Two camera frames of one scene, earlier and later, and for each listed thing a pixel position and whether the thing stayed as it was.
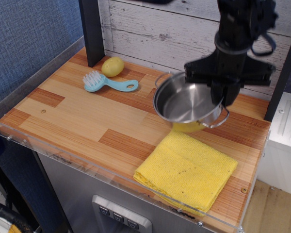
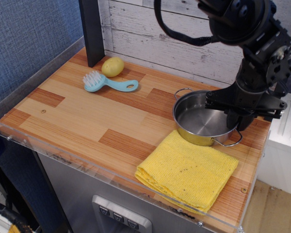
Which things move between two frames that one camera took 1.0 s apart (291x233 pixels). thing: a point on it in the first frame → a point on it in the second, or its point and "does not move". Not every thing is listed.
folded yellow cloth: [183, 172] does not move
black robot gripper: [232, 69] → [257, 101]
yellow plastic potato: [112, 66] does not move
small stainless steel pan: [190, 106] → [198, 125]
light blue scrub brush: [94, 81] does not move
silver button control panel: [112, 217] does not move
